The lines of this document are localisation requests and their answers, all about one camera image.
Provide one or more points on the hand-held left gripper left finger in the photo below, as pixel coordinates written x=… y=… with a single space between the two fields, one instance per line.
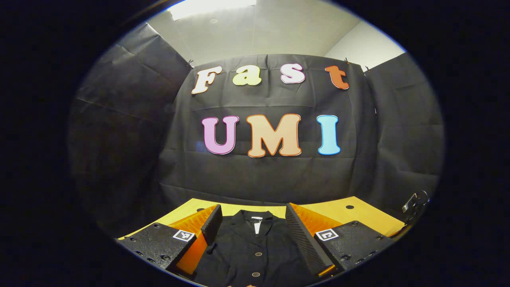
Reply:
x=212 y=227

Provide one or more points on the ceiling light panel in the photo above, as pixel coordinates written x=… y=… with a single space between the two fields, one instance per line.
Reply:
x=211 y=8

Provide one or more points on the black button jacket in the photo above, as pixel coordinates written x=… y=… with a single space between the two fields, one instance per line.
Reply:
x=247 y=243

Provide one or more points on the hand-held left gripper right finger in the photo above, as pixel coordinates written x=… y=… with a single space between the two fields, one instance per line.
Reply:
x=305 y=243

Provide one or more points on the black backdrop cloth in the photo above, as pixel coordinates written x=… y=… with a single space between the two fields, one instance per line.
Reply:
x=259 y=179

